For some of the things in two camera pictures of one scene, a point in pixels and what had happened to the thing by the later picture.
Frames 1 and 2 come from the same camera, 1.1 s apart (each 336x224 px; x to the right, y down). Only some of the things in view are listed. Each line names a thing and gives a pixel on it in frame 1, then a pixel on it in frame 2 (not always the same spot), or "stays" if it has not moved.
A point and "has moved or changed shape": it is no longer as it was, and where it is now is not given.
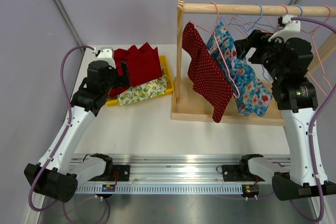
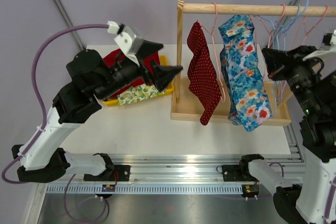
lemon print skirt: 138,92 stays
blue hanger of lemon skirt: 263,26 has moved or changed shape
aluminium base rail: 173,173 stays
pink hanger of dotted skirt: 213,31 to 211,33
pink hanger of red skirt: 254,26 has moved or changed shape
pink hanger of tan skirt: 311,32 to 306,33
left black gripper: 121,81 to 163,75
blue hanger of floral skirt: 248,31 has moved or changed shape
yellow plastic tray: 166,72 stays
